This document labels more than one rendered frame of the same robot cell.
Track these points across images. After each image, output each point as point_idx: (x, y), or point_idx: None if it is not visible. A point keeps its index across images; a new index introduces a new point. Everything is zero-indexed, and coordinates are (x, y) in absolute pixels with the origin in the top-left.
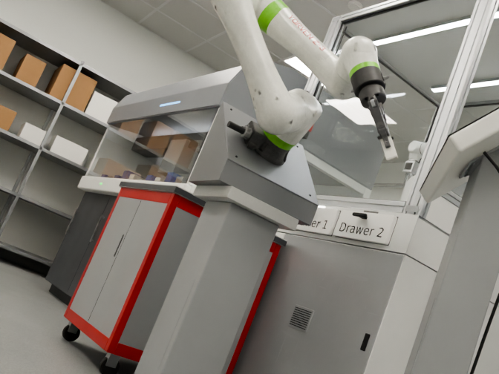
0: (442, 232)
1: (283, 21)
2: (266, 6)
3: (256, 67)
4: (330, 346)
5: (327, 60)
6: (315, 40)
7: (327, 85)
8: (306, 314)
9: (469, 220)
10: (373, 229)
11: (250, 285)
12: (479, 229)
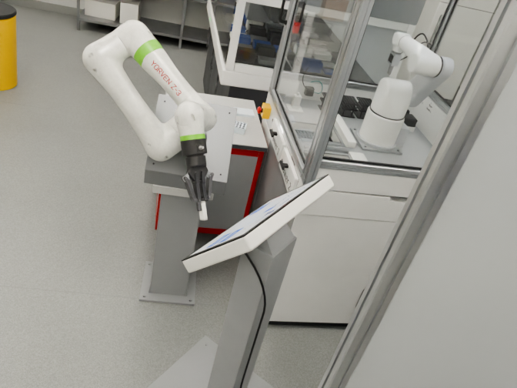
0: (335, 190)
1: (148, 68)
2: (135, 54)
3: (130, 122)
4: None
5: None
6: (172, 85)
7: None
8: None
9: (237, 282)
10: (288, 180)
11: (193, 229)
12: (243, 289)
